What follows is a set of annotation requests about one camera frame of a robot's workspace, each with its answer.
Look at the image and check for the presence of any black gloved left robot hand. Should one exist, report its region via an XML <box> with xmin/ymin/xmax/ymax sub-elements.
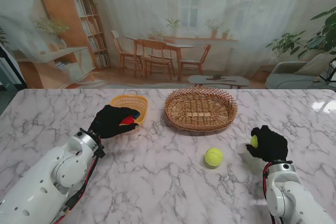
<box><xmin>88</xmin><ymin>104</ymin><xmax>141</xmax><ymax>140</ymax></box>

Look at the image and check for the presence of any red and black left arm cable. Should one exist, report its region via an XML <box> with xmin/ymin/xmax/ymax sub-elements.
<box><xmin>52</xmin><ymin>140</ymin><xmax>106</xmax><ymax>223</ymax></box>

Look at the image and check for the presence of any black tripod stand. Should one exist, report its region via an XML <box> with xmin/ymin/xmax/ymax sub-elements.
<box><xmin>319</xmin><ymin>57</ymin><xmax>336</xmax><ymax>83</ymax></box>

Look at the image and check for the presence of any red and black right arm cable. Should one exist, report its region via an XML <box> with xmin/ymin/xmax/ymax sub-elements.
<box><xmin>261</xmin><ymin>162</ymin><xmax>284</xmax><ymax>224</ymax></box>

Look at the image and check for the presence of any printed room backdrop curtain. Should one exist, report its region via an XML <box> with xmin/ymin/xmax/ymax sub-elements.
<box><xmin>0</xmin><ymin>0</ymin><xmax>336</xmax><ymax>90</ymax></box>

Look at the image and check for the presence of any oval wicker basket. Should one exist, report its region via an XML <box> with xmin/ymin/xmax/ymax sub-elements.
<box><xmin>164</xmin><ymin>86</ymin><xmax>239</xmax><ymax>132</ymax></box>

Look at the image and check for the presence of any red and black arm cable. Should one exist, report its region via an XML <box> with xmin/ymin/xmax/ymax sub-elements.
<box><xmin>52</xmin><ymin>140</ymin><xmax>106</xmax><ymax>223</ymax></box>
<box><xmin>261</xmin><ymin>162</ymin><xmax>284</xmax><ymax>224</ymax></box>

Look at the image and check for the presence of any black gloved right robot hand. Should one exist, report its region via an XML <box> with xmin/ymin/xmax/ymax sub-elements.
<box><xmin>245</xmin><ymin>125</ymin><xmax>289</xmax><ymax>163</ymax></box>

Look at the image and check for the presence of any yellow plastic basket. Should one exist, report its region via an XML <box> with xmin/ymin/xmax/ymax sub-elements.
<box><xmin>109</xmin><ymin>94</ymin><xmax>149</xmax><ymax>130</ymax></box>

